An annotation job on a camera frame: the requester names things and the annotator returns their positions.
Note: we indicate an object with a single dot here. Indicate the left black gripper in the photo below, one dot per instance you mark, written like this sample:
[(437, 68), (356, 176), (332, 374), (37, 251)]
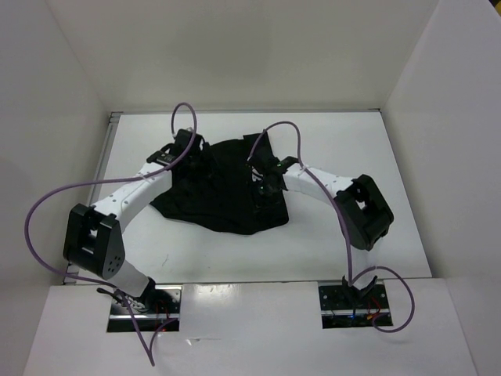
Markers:
[(206, 164)]

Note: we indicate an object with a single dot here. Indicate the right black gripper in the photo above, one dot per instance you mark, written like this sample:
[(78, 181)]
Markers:
[(268, 201)]

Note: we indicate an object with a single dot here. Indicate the black skirt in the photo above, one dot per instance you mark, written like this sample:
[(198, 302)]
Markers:
[(221, 200)]

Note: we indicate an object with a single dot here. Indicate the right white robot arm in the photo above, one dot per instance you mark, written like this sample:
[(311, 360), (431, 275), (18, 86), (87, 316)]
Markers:
[(364, 215)]

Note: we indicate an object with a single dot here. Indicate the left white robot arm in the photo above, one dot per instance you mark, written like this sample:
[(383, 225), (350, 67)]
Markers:
[(94, 236)]

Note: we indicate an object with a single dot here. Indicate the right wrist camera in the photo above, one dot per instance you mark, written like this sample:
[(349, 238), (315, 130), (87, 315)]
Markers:
[(262, 161)]

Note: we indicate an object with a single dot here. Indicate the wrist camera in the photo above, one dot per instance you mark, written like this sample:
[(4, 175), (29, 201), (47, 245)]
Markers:
[(184, 140), (262, 161)]

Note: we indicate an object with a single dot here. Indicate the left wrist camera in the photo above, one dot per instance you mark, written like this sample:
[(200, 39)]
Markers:
[(184, 140)]

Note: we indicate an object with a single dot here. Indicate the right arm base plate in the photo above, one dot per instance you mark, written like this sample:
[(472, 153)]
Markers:
[(338, 312)]

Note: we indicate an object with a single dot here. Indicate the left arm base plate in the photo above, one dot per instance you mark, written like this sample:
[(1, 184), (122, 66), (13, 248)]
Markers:
[(163, 313)]

